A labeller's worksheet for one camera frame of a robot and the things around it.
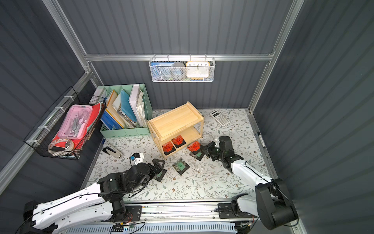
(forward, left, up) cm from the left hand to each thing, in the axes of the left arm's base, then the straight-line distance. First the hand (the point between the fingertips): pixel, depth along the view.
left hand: (161, 166), depth 72 cm
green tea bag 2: (+14, -20, -16) cm, 30 cm away
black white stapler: (+19, +38, -16) cm, 45 cm away
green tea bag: (+7, -9, -16) cm, 20 cm away
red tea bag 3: (+15, -17, -7) cm, 24 cm away
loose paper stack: (+34, +16, +6) cm, 38 cm away
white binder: (+40, +22, +7) cm, 46 cm away
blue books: (+33, +39, -3) cm, 52 cm away
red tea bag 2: (+24, -6, -15) cm, 29 cm away
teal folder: (+40, +27, +4) cm, 48 cm away
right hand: (+14, -23, -4) cm, 27 cm away
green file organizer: (+47, +38, +8) cm, 61 cm away
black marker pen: (+29, -68, -21) cm, 77 cm away
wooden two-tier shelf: (+28, -11, +3) cm, 30 cm away
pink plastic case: (+17, +43, +14) cm, 49 cm away
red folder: (+27, +37, +14) cm, 47 cm away
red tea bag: (+19, 0, -15) cm, 24 cm away
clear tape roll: (+7, +42, +12) cm, 44 cm away
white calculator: (+45, -39, -15) cm, 61 cm away
